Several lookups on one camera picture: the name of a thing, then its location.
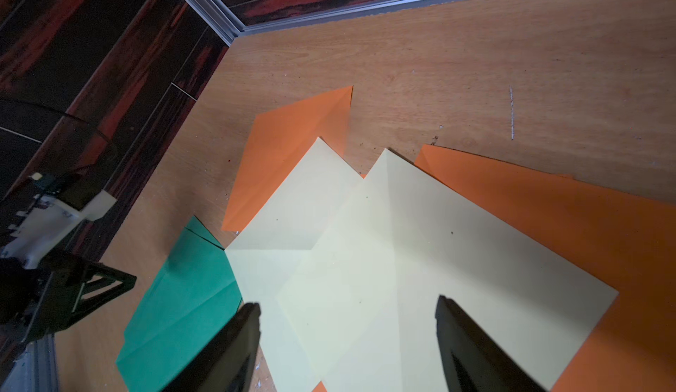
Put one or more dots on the pale yellow paper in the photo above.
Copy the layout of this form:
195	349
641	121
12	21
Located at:
363	301
266	254

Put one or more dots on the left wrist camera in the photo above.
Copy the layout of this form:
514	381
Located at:
57	210

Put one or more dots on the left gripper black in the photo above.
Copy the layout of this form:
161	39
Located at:
63	290

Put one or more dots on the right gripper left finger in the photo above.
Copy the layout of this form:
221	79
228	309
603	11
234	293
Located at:
228	361

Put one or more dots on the orange paper sheet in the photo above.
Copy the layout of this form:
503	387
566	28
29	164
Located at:
277	142
625	241

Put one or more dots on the left orange paper sheet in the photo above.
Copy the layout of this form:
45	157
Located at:
277	142

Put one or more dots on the right orange paper sheet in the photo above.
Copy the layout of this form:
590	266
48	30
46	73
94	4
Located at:
625	241

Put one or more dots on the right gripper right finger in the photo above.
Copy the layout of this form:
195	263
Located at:
471	360

